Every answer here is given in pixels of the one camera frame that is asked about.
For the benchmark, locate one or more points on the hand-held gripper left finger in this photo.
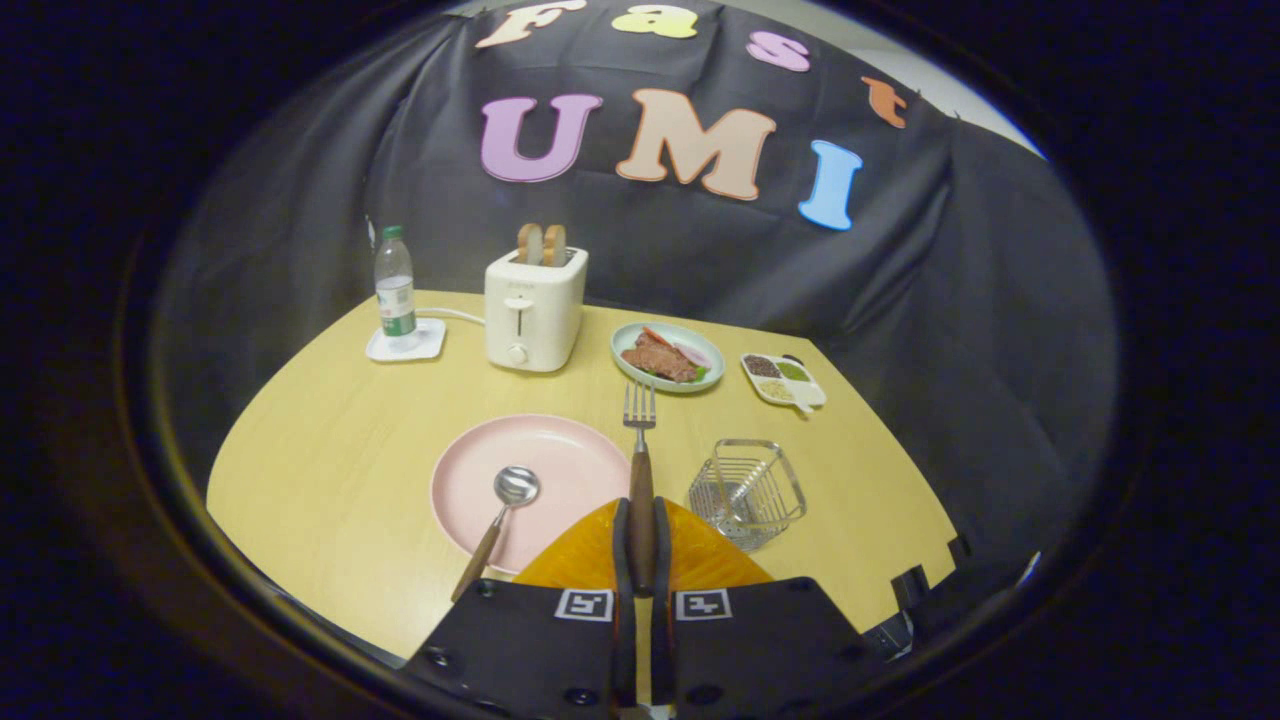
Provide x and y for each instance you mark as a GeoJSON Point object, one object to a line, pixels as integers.
{"type": "Point", "coordinates": [624, 640]}

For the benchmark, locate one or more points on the white divided seasoning dish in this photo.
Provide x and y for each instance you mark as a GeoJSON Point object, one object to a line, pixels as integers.
{"type": "Point", "coordinates": [808, 395]}

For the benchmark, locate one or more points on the red vegetable slice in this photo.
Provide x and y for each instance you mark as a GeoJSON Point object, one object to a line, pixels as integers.
{"type": "Point", "coordinates": [656, 336]}

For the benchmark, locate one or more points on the toasted bread slice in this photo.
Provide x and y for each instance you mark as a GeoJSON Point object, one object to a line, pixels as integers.
{"type": "Point", "coordinates": [529, 245]}
{"type": "Point", "coordinates": [555, 246]}

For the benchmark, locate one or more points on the black backdrop cloth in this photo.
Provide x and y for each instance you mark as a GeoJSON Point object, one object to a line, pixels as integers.
{"type": "Point", "coordinates": [900, 300]}

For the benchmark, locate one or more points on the brown meat slices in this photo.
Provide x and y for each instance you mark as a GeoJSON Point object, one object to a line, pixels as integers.
{"type": "Point", "coordinates": [660, 362]}

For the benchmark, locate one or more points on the white square coaster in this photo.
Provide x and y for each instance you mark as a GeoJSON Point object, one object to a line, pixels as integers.
{"type": "Point", "coordinates": [430, 345]}

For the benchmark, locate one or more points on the clear plastic water bottle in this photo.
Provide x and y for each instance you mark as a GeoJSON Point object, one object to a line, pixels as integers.
{"type": "Point", "coordinates": [396, 300]}

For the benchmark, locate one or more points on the light green plate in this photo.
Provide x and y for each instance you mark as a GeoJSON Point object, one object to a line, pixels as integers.
{"type": "Point", "coordinates": [621, 352]}

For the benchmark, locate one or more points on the white toaster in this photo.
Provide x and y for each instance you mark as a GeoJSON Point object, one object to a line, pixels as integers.
{"type": "Point", "coordinates": [535, 320]}

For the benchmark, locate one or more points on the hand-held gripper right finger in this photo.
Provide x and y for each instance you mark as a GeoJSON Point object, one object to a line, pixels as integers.
{"type": "Point", "coordinates": [662, 640]}

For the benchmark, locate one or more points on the pink ham slice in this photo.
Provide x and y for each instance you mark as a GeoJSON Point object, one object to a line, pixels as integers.
{"type": "Point", "coordinates": [693, 355]}

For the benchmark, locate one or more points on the pink plate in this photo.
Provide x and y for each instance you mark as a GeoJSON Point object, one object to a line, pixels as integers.
{"type": "Point", "coordinates": [540, 450]}

